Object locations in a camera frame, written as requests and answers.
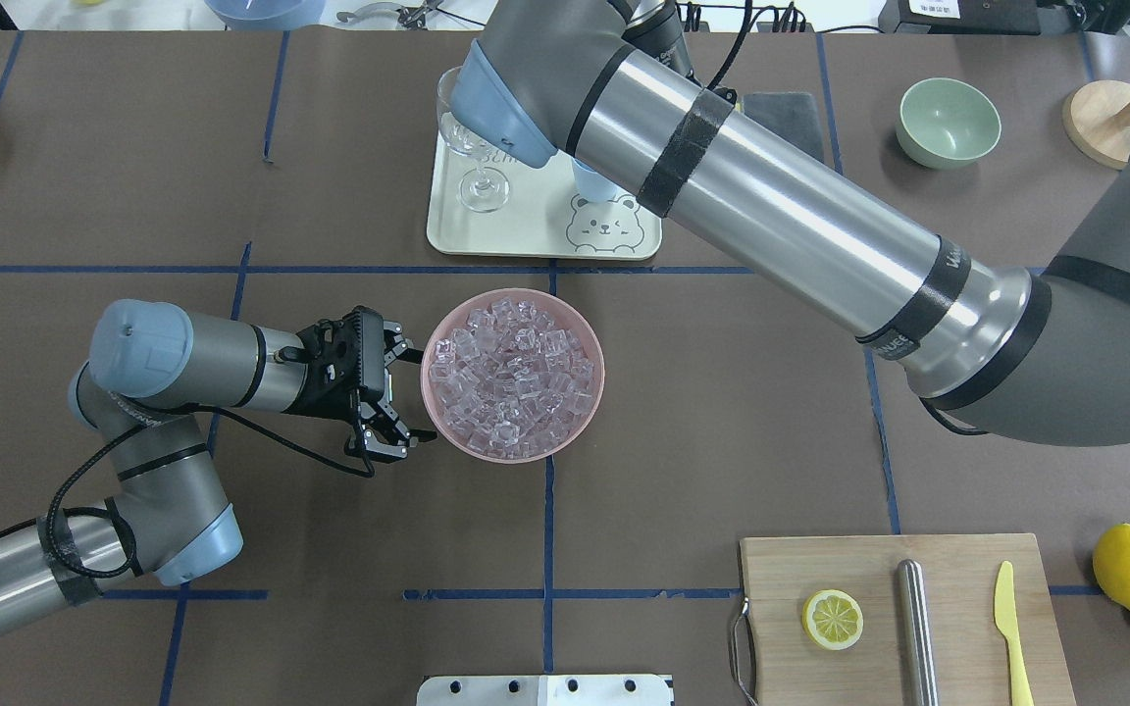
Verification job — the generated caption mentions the wooden stand with pole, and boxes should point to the wooden stand with pole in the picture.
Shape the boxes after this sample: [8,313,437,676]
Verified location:
[1061,79,1130,171]

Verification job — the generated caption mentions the pink bowl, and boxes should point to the pink bowl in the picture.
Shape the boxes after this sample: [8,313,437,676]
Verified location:
[420,288,606,465]

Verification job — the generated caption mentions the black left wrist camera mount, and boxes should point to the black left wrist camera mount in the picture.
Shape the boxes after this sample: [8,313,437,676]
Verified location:
[275,317,362,424]

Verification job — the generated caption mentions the clear wine glass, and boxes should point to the clear wine glass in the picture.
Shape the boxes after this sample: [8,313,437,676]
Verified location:
[436,66,511,213]

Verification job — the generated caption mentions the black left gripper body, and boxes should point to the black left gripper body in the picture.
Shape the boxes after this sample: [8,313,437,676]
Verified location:
[325,307,393,437]

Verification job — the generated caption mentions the blue bowl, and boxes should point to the blue bowl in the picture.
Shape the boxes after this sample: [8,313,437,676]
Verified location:
[203,0,327,30]

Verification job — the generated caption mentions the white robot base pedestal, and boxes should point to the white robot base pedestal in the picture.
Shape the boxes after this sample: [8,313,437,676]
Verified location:
[416,672,676,705]

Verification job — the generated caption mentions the cream bear tray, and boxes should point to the cream bear tray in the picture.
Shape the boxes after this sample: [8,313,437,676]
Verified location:
[426,138,663,261]

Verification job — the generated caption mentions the clear ice cubes pile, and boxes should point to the clear ice cubes pile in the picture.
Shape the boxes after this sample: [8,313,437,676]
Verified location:
[431,297,596,457]

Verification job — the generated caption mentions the light blue plastic cup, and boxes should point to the light blue plastic cup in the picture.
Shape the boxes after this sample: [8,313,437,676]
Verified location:
[571,158,623,204]

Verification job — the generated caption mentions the green bowl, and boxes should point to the green bowl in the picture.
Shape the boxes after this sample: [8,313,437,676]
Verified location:
[896,77,1002,169]

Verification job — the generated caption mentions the wooden cutting board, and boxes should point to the wooden cutting board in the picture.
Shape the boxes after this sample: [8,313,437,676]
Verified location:
[740,533,1076,705]

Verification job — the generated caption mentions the grey yellow folded cloth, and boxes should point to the grey yellow folded cloth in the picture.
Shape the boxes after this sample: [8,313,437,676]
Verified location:
[737,91,826,164]

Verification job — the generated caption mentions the yellow plastic knife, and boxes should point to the yellow plastic knife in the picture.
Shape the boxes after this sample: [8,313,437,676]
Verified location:
[993,560,1035,706]

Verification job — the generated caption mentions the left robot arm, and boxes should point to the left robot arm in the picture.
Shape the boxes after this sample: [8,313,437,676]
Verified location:
[0,299,436,637]

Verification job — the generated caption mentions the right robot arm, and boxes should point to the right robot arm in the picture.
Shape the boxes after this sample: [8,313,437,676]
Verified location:
[452,1,1130,447]

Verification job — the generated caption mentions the steel muddler rod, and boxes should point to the steel muddler rod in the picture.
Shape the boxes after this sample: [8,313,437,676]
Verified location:
[897,558,941,705]

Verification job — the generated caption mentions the lemon half slice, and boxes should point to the lemon half slice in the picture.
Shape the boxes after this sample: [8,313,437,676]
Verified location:
[799,589,864,651]

